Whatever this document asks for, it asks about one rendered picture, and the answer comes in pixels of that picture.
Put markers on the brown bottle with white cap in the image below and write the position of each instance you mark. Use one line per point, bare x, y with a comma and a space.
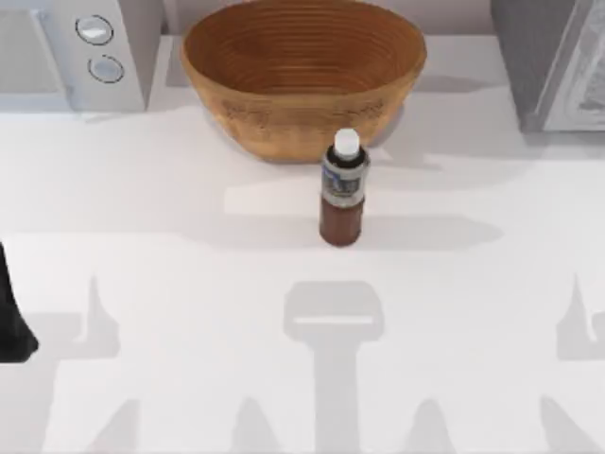
342, 198

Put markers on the brown wooden basket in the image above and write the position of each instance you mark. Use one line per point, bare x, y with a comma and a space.
302, 85

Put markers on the small round microwave knob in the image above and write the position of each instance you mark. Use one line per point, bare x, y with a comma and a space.
106, 68

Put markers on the grey cabinet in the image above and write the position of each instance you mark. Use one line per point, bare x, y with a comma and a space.
534, 61

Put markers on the large round microwave knob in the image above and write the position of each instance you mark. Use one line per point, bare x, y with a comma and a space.
94, 30

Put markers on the pale microwave oven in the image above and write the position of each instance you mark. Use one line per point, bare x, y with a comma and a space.
42, 75

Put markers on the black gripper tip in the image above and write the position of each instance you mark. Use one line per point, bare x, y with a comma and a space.
12, 326

